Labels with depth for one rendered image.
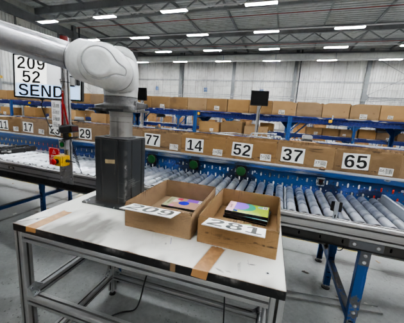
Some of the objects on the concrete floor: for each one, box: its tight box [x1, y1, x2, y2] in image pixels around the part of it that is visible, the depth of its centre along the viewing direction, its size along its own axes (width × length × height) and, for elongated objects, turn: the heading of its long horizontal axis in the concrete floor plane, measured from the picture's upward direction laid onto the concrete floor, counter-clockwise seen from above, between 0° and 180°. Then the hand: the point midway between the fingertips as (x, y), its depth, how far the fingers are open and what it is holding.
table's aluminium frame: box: [14, 230, 285, 323], centre depth 111 cm, size 100×58×72 cm, turn 54°
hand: (26, 147), depth 137 cm, fingers open, 5 cm apart
